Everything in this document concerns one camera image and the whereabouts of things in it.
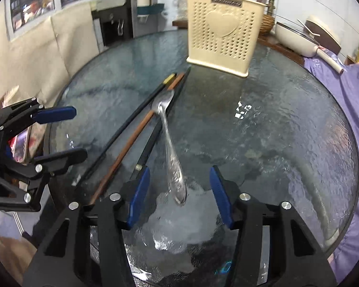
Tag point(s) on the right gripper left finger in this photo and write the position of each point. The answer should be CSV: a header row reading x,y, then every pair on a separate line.
x,y
139,188

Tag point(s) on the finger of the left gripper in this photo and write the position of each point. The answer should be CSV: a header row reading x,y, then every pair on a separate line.
x,y
54,114
58,163

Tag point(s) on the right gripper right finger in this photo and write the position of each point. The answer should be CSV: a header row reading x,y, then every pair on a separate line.
x,y
221,196

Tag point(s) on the black gold-tipped chopstick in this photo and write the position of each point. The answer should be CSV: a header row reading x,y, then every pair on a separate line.
x,y
92,167

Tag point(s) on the silver metal spoon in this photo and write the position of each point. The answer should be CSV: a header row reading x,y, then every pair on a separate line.
x,y
175,177

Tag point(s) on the smartphone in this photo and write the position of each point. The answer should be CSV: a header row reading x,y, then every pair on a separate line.
x,y
19,146

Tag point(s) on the brown chopstick under spoon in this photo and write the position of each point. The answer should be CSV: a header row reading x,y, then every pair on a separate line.
x,y
118,161

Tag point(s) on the beige curtain cloth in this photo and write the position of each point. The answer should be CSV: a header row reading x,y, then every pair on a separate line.
x,y
41,61

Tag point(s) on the black short chopstick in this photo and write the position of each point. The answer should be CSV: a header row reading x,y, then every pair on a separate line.
x,y
157,130

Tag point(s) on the round glass table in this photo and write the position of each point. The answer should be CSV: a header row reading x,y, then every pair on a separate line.
x,y
279,134

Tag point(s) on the grey water dispenser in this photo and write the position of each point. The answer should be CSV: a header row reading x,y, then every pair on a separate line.
x,y
115,19

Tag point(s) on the paper cup dispenser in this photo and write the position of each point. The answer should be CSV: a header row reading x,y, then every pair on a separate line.
x,y
148,8

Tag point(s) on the cream plastic utensil holder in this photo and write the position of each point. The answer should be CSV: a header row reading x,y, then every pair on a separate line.
x,y
222,34

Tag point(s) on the white pan with lid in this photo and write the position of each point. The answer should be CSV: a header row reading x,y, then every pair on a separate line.
x,y
303,45

